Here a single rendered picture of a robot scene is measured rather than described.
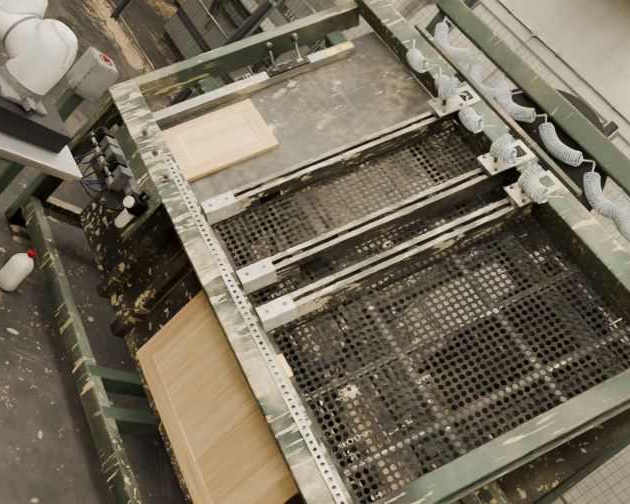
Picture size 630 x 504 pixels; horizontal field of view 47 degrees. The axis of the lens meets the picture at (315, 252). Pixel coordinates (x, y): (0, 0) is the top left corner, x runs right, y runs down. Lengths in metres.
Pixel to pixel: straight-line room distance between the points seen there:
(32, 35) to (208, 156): 0.84
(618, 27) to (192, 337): 6.15
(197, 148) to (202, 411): 1.06
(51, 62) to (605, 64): 6.24
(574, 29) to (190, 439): 6.40
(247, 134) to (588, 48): 5.49
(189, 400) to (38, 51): 1.34
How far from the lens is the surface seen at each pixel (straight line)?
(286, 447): 2.26
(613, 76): 7.92
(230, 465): 2.70
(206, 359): 2.84
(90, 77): 3.22
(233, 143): 3.05
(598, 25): 8.19
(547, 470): 2.95
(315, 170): 2.83
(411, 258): 2.58
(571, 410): 2.37
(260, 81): 3.28
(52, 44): 2.57
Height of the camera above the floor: 1.85
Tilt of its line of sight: 16 degrees down
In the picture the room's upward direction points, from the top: 47 degrees clockwise
